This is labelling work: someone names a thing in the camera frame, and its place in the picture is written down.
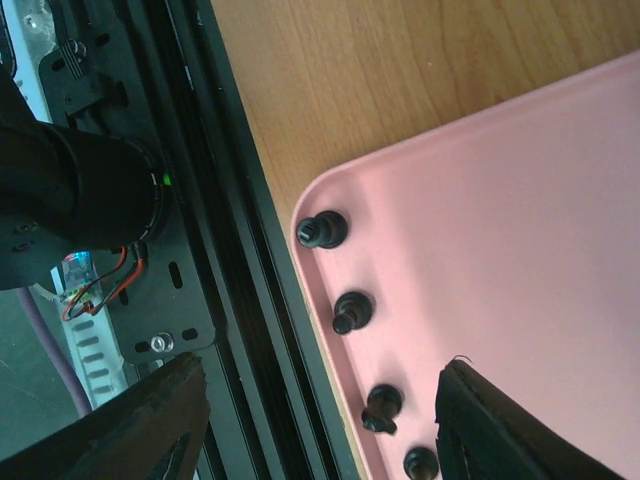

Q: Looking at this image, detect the left controller board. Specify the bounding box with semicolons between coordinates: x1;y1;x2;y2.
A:
49;244;151;321

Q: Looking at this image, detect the light blue cable duct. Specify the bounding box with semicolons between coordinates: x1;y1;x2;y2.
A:
62;311;128;409

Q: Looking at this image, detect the black chess piece tray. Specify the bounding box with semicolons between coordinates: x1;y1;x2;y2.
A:
295;210;348;249
403;446;440;480
332;291;374;335
361;384;403;436

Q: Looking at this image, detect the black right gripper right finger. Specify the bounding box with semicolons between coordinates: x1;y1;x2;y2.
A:
435;360;620;479

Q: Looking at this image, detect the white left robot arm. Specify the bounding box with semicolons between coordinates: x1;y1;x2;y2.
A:
1;1;169;290

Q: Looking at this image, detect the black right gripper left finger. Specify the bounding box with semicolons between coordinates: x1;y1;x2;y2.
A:
1;353;210;479

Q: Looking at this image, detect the black aluminium frame rail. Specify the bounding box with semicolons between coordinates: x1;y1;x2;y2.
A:
119;0;366;480

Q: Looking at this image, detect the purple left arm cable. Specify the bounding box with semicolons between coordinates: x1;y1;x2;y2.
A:
17;287;94;419

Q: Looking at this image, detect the pink plastic tray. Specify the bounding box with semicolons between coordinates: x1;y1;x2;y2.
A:
292;53;639;479

